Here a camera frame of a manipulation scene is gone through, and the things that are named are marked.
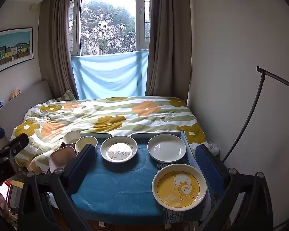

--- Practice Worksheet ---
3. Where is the brown curtain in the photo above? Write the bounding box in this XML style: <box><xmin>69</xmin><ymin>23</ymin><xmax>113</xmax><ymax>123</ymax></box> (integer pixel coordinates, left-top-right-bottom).
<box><xmin>145</xmin><ymin>0</ymin><xmax>192</xmax><ymax>104</ymax></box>
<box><xmin>39</xmin><ymin>0</ymin><xmax>80</xmax><ymax>100</ymax></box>

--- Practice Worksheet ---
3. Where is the cream round bowl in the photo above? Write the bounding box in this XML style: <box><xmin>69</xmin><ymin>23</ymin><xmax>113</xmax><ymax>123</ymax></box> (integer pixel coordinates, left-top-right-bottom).
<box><xmin>75</xmin><ymin>136</ymin><xmax>98</xmax><ymax>153</ymax></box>

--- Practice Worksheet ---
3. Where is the yellow bear plate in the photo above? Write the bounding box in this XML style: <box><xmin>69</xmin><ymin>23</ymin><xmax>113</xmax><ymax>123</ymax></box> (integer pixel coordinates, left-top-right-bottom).
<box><xmin>152</xmin><ymin>164</ymin><xmax>208</xmax><ymax>211</ymax></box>

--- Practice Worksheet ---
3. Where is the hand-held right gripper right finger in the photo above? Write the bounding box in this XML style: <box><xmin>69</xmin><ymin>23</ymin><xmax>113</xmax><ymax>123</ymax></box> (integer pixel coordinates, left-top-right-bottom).
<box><xmin>195</xmin><ymin>144</ymin><xmax>274</xmax><ymax>231</ymax></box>

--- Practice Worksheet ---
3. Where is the phone with red screen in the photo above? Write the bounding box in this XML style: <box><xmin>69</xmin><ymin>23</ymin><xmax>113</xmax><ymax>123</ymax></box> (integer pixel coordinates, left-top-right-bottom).
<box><xmin>0</xmin><ymin>180</ymin><xmax>11</xmax><ymax>203</ymax></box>

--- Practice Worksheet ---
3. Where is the small plush toy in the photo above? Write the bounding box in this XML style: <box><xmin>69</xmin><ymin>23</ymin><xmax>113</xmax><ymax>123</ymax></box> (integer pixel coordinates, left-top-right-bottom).
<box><xmin>9</xmin><ymin>89</ymin><xmax>22</xmax><ymax>100</ymax></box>

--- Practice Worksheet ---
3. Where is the window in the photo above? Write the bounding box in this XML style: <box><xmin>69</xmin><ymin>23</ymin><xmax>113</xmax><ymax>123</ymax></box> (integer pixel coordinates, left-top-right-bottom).
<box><xmin>69</xmin><ymin>0</ymin><xmax>151</xmax><ymax>56</ymax></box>

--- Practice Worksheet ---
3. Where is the blue tablecloth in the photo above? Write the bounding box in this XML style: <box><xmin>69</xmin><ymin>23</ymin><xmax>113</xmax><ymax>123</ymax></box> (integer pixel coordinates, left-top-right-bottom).
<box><xmin>71</xmin><ymin>135</ymin><xmax>217</xmax><ymax>224</ymax></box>

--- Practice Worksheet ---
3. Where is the plain white plate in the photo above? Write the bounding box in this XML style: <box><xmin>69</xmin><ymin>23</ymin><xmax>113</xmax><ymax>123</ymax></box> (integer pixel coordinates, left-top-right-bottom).
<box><xmin>147</xmin><ymin>134</ymin><xmax>187</xmax><ymax>163</ymax></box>

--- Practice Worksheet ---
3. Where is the grey headboard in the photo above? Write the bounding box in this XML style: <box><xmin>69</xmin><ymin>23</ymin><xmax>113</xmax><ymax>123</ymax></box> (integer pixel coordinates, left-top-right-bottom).
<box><xmin>0</xmin><ymin>80</ymin><xmax>53</xmax><ymax>141</ymax></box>

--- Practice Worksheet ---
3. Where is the pink heart-shaped bowl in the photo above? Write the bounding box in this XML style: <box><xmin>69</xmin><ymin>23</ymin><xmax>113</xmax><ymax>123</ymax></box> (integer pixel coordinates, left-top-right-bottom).
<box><xmin>49</xmin><ymin>146</ymin><xmax>79</xmax><ymax>174</ymax></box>

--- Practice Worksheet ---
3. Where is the white patterned deep plate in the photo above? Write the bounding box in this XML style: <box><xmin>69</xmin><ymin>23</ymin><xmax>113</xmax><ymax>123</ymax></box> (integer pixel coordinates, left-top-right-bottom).
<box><xmin>100</xmin><ymin>135</ymin><xmax>138</xmax><ymax>163</ymax></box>

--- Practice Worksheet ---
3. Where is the light blue cloth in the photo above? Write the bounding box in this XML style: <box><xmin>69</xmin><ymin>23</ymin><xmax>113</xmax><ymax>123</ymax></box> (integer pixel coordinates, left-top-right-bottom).
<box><xmin>71</xmin><ymin>50</ymin><xmax>149</xmax><ymax>100</ymax></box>

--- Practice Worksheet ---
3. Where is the person's left hand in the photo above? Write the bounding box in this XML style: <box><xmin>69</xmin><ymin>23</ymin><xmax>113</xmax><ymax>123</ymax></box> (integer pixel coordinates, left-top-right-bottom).
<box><xmin>0</xmin><ymin>194</ymin><xmax>9</xmax><ymax>218</ymax></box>

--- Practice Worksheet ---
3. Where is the white round bowl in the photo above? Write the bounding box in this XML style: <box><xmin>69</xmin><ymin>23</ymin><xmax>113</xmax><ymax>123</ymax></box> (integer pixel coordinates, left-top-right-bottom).
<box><xmin>63</xmin><ymin>130</ymin><xmax>82</xmax><ymax>152</ymax></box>

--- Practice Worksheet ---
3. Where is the green patterned pillow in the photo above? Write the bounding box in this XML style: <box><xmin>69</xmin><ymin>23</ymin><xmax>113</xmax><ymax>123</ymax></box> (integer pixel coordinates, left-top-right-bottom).
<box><xmin>56</xmin><ymin>90</ymin><xmax>77</xmax><ymax>101</ymax></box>

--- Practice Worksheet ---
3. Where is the framed houses picture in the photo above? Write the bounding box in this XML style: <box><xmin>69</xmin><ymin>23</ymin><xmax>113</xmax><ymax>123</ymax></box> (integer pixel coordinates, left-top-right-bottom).
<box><xmin>0</xmin><ymin>27</ymin><xmax>34</xmax><ymax>76</ymax></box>

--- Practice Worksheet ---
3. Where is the crumpled white tissue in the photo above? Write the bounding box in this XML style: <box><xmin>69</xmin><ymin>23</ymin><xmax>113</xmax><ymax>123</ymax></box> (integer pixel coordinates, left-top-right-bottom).
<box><xmin>208</xmin><ymin>142</ymin><xmax>219</xmax><ymax>156</ymax></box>

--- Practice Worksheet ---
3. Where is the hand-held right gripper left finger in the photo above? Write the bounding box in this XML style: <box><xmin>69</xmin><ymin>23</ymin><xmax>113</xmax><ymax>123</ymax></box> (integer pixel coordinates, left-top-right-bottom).
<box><xmin>18</xmin><ymin>144</ymin><xmax>97</xmax><ymax>231</ymax></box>

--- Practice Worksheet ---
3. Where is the floral striped quilt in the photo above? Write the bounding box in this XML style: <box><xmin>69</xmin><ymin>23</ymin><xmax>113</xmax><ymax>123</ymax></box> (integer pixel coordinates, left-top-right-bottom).
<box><xmin>13</xmin><ymin>97</ymin><xmax>206</xmax><ymax>175</ymax></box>

